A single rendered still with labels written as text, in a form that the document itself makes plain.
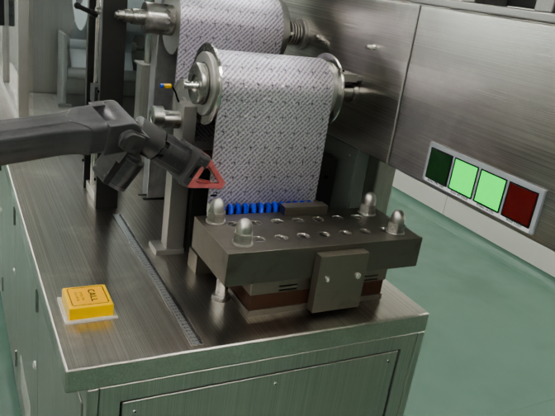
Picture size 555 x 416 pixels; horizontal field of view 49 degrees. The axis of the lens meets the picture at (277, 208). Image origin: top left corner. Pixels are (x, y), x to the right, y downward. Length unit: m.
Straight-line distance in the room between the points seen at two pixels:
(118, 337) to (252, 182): 0.39
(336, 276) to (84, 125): 0.49
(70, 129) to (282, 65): 0.42
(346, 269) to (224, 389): 0.29
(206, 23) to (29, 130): 0.53
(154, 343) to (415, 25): 0.71
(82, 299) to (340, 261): 0.43
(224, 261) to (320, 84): 0.40
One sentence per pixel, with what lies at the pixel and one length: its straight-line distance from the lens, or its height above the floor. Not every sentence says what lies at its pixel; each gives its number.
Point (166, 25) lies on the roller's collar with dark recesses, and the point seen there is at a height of 1.33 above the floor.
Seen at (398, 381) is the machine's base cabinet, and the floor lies 0.75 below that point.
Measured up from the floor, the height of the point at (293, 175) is 1.09.
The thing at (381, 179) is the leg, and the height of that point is 1.03.
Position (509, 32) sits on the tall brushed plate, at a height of 1.42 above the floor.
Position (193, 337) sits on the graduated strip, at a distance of 1.01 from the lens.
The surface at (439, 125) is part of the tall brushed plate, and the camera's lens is 1.11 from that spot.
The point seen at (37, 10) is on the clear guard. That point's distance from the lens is 2.06.
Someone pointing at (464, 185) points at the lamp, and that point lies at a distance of 1.05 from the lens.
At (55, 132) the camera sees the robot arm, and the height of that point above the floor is 1.20.
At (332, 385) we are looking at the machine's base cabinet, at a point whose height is 0.78.
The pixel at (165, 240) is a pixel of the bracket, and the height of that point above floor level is 0.93.
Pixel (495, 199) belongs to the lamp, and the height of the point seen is 1.18.
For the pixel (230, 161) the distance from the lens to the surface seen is 1.15.
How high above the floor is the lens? 1.44
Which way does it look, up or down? 20 degrees down
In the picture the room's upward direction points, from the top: 8 degrees clockwise
